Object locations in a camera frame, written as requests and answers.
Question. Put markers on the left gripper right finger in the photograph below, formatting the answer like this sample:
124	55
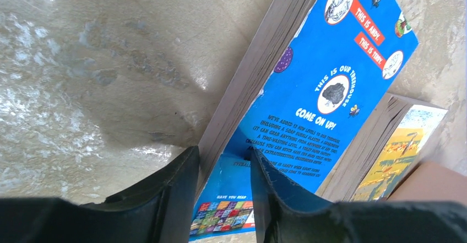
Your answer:
284	211

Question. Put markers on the yellow treehouse book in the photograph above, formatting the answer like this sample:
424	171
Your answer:
384	149

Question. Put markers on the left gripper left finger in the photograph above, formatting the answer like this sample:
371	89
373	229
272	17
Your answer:
156	209

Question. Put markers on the blue treehouse book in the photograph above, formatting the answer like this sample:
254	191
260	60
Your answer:
328	79

